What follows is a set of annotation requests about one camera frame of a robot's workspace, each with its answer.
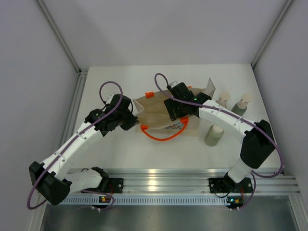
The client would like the grey-green pump bottle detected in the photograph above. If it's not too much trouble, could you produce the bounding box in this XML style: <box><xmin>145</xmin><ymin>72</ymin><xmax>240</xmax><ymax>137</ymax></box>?
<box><xmin>231</xmin><ymin>93</ymin><xmax>253</xmax><ymax>116</ymax></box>

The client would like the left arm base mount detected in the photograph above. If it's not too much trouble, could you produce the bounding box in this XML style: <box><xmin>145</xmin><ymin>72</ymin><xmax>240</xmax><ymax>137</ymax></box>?
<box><xmin>104</xmin><ymin>178</ymin><xmax>124</xmax><ymax>194</ymax></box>

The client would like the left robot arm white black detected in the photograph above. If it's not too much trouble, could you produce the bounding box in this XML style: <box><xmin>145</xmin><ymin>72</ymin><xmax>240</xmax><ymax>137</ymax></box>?
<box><xmin>29</xmin><ymin>94</ymin><xmax>138</xmax><ymax>205</ymax></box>

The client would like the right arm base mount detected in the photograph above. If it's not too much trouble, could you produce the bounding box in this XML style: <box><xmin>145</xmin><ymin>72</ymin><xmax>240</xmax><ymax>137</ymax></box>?
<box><xmin>208</xmin><ymin>178</ymin><xmax>253</xmax><ymax>194</ymax></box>

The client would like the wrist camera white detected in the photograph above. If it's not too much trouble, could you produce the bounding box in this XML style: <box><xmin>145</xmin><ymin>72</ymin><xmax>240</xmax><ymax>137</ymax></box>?
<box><xmin>167</xmin><ymin>81</ymin><xmax>180</xmax><ymax>90</ymax></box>
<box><xmin>103</xmin><ymin>93</ymin><xmax>116</xmax><ymax>105</ymax></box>

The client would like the canvas bag with orange handles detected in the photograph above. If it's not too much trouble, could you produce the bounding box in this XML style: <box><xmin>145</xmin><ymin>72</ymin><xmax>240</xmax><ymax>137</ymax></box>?
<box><xmin>132</xmin><ymin>91</ymin><xmax>200</xmax><ymax>140</ymax></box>

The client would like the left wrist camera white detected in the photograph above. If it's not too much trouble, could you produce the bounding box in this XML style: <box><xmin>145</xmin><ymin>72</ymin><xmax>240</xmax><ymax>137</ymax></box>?
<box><xmin>103</xmin><ymin>93</ymin><xmax>116</xmax><ymax>105</ymax></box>

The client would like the frame post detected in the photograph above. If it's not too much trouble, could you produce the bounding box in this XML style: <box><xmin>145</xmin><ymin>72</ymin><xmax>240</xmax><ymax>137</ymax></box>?
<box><xmin>34</xmin><ymin>0</ymin><xmax>81</xmax><ymax>73</ymax></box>
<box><xmin>251</xmin><ymin>0</ymin><xmax>295</xmax><ymax>70</ymax></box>

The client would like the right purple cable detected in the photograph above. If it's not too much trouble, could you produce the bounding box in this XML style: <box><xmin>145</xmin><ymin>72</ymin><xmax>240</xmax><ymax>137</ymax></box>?
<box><xmin>154</xmin><ymin>73</ymin><xmax>284</xmax><ymax>179</ymax></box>

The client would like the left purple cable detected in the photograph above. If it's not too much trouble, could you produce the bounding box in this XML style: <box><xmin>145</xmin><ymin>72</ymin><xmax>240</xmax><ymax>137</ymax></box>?
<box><xmin>26</xmin><ymin>81</ymin><xmax>125</xmax><ymax>210</ymax></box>

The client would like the light green round-cap bottle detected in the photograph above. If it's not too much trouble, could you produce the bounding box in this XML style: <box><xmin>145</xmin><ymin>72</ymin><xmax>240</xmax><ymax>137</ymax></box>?
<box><xmin>205</xmin><ymin>125</ymin><xmax>224</xmax><ymax>147</ymax></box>

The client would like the beige pump bottle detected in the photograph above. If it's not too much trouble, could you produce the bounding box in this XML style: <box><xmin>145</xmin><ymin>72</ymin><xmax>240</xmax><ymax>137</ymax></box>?
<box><xmin>216</xmin><ymin>91</ymin><xmax>231</xmax><ymax>108</ymax></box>

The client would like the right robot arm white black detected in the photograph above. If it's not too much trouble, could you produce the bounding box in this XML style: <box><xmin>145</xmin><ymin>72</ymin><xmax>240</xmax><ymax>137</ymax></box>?
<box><xmin>164</xmin><ymin>81</ymin><xmax>275</xmax><ymax>191</ymax></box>

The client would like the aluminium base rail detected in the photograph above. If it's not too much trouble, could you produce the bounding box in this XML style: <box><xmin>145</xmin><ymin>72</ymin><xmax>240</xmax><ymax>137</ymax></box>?
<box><xmin>105</xmin><ymin>169</ymin><xmax>300</xmax><ymax>195</ymax></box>

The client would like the slotted cable duct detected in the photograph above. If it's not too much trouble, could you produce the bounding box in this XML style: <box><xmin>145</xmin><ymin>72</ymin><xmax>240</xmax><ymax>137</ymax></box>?
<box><xmin>61</xmin><ymin>194</ymin><xmax>230</xmax><ymax>205</ymax></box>

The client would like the purple cable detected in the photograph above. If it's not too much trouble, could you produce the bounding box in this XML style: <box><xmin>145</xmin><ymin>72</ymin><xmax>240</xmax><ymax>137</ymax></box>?
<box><xmin>154</xmin><ymin>73</ymin><xmax>284</xmax><ymax>179</ymax></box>
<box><xmin>26</xmin><ymin>81</ymin><xmax>125</xmax><ymax>210</ymax></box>

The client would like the left frame post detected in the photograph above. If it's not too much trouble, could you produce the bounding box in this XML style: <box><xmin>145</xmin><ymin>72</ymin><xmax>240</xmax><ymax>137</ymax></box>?
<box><xmin>34</xmin><ymin>0</ymin><xmax>81</xmax><ymax>73</ymax></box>

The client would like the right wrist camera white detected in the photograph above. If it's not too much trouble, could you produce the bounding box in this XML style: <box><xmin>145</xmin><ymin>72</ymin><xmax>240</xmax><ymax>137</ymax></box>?
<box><xmin>167</xmin><ymin>81</ymin><xmax>180</xmax><ymax>90</ymax></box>

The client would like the right frame post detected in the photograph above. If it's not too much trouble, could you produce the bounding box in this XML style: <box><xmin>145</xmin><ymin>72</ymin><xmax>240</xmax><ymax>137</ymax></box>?
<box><xmin>251</xmin><ymin>0</ymin><xmax>295</xmax><ymax>70</ymax></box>

